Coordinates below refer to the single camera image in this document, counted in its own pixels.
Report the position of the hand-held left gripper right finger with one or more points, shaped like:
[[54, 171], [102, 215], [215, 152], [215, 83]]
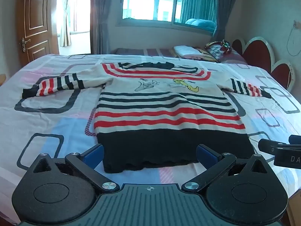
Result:
[[207, 155]]

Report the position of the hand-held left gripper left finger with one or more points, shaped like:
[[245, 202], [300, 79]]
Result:
[[94, 156]]

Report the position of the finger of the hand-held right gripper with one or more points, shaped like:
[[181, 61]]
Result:
[[295, 139], [270, 146]]

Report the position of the striped knit sweater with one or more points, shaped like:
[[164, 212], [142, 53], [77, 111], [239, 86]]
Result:
[[162, 103]]

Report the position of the patterned white bed sheet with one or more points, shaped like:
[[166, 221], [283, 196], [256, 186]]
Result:
[[47, 127]]

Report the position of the red scalloped headboard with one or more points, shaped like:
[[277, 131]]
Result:
[[258, 53]]

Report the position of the folded white cloth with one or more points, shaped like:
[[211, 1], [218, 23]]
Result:
[[185, 50]]

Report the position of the colourful patterned cloth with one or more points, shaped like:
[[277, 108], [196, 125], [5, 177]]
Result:
[[218, 48]]

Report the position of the teal cushion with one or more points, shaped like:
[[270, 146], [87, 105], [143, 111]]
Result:
[[199, 23]]

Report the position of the grey curtain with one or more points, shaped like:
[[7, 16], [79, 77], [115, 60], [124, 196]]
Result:
[[103, 16]]

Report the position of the white sheer curtain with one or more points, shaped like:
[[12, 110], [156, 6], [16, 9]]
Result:
[[65, 18]]

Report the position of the wooden door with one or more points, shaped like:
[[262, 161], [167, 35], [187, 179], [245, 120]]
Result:
[[35, 21]]

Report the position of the teal curtain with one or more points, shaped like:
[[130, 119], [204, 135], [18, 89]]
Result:
[[199, 2]]

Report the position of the window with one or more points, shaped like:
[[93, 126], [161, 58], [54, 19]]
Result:
[[150, 2]]

